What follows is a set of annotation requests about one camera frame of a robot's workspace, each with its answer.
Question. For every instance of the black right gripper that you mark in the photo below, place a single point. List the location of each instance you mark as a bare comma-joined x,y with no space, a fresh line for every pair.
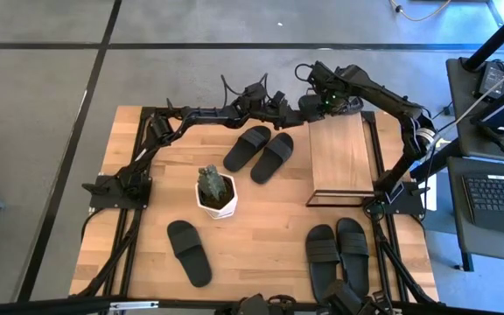
341,100

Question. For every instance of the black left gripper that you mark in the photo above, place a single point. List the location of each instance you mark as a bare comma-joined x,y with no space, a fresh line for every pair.
267,116

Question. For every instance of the white angular plant pot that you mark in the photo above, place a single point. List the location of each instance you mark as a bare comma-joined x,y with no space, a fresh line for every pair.
217,212

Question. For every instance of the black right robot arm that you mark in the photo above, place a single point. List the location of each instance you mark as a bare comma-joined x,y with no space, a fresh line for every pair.
387,102

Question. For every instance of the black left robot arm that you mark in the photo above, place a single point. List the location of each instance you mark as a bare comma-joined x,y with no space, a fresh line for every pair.
208,114

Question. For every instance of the green cactus plant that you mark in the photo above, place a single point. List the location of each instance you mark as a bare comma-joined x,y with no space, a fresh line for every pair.
212,184

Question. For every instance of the black rig pole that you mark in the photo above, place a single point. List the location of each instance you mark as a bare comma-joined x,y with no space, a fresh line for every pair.
497,37
436,162

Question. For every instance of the grey work desk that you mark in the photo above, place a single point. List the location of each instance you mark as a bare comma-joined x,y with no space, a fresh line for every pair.
457,219
462,114

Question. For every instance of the white paper sheet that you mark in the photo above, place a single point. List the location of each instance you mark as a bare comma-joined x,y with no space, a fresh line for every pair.
429,199

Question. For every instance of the black power adapter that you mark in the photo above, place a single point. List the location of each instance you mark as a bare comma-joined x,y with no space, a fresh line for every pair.
492,76

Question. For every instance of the black keyboard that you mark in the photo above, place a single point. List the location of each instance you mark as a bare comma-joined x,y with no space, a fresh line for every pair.
497,197

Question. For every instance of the black rig crossbar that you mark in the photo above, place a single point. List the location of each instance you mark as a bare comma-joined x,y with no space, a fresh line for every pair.
37,306

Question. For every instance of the wooden shelf with black frame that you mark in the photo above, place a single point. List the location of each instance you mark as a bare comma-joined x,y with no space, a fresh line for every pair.
339,157

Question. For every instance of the black aluminium table frame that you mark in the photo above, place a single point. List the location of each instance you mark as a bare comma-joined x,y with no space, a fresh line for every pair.
382,267

